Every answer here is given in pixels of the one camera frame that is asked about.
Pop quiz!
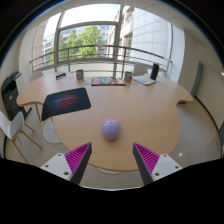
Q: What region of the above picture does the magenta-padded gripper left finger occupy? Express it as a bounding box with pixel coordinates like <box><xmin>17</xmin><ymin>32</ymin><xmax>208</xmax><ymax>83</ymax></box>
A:
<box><xmin>40</xmin><ymin>142</ymin><xmax>93</xmax><ymax>186</ymax></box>

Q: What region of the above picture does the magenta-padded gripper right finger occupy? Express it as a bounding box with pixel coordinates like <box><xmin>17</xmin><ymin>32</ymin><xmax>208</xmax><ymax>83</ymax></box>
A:
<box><xmin>132</xmin><ymin>142</ymin><xmax>184</xmax><ymax>186</ymax></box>

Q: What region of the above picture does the pink and lilac computer mouse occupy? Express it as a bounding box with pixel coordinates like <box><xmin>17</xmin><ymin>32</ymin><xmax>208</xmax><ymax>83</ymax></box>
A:
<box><xmin>101</xmin><ymin>117</ymin><xmax>121</xmax><ymax>141</ymax></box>

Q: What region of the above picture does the black mouse pad, red-blue print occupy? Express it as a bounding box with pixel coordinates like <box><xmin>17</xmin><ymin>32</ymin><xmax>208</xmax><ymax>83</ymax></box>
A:
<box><xmin>41</xmin><ymin>87</ymin><xmax>92</xmax><ymax>122</ymax></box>

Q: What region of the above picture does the white chair with wooden legs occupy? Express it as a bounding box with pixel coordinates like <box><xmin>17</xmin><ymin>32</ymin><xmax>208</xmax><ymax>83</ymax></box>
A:
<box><xmin>0</xmin><ymin>110</ymin><xmax>44</xmax><ymax>163</ymax></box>

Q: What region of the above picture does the black office printer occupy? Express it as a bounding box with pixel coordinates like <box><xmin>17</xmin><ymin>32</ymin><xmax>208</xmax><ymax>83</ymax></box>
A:
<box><xmin>0</xmin><ymin>70</ymin><xmax>33</xmax><ymax>121</ymax></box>

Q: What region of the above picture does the printed mug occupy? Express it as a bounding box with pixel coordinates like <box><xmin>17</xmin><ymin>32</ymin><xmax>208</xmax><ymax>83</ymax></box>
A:
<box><xmin>75</xmin><ymin>69</ymin><xmax>85</xmax><ymax>81</ymax></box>

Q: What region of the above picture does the black upright speaker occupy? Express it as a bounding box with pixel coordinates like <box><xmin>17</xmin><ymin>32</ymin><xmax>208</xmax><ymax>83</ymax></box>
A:
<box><xmin>149</xmin><ymin>63</ymin><xmax>160</xmax><ymax>81</ymax></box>

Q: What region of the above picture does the red magazine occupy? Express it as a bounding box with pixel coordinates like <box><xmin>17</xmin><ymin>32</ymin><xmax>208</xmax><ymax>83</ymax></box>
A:
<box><xmin>90</xmin><ymin>76</ymin><xmax>127</xmax><ymax>87</ymax></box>

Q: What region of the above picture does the metal balcony railing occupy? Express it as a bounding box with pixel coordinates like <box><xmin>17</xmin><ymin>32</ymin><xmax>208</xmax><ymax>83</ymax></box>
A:
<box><xmin>29</xmin><ymin>44</ymin><xmax>173</xmax><ymax>76</ymax></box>

